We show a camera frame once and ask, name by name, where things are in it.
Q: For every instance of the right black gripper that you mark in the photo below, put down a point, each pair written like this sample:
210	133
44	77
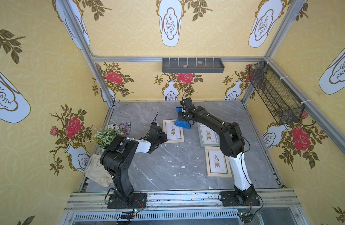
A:
184	113

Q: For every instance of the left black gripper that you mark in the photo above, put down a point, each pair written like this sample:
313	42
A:
161	136

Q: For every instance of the blue microfiber cloth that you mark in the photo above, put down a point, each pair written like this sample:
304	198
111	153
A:
181	122

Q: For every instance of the beige picture frame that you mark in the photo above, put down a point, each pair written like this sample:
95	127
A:
174	133
217	163

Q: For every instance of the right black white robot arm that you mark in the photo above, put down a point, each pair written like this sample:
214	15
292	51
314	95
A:
231	145

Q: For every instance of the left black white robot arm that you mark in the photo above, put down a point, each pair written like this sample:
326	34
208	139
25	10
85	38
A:
118	156

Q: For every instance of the floral patterned box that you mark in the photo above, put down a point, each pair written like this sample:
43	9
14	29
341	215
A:
125	127

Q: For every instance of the potted green plant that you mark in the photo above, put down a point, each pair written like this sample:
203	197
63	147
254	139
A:
106	135

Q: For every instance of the beige work glove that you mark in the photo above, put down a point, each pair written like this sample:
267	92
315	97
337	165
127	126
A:
96	172

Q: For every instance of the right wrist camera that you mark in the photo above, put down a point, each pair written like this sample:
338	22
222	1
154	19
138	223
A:
187	104

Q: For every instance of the grey-green picture frame middle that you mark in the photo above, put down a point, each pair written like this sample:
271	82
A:
207	136

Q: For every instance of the grey wall shelf tray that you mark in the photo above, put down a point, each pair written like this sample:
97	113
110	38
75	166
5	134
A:
204	65

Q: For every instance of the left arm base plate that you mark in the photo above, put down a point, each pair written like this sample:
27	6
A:
135	201

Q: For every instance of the black wire mesh basket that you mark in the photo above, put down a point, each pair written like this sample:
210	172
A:
282	103

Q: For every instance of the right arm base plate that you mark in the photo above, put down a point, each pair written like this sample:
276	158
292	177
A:
237	198

